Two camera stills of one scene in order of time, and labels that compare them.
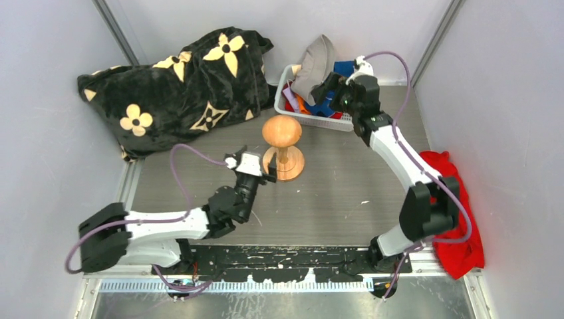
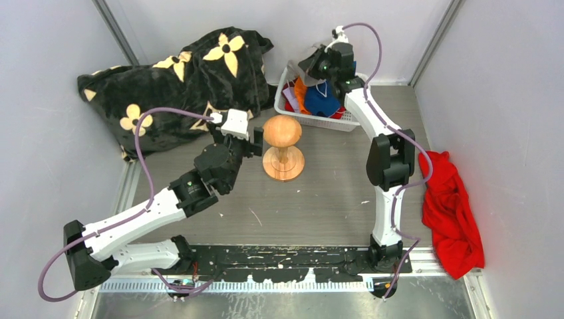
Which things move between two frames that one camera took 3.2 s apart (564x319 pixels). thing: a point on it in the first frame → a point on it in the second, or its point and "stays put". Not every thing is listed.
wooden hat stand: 284,133 stays put
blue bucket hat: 324,108 stays put
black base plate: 283,263 stays put
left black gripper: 270,175 → 249,149
